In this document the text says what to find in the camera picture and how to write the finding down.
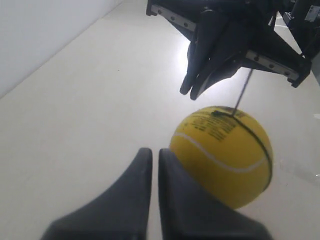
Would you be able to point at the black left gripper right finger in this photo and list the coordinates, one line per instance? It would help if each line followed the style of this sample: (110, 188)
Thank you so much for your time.
(188, 212)

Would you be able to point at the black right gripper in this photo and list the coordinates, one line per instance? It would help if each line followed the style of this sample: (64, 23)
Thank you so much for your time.
(247, 38)

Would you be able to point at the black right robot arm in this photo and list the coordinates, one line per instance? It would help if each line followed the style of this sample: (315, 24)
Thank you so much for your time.
(299, 26)

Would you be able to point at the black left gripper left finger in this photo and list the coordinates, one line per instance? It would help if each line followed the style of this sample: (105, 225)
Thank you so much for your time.
(119, 213)

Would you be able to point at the yellow tennis ball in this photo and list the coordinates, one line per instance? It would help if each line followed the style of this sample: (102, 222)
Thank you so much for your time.
(227, 152)

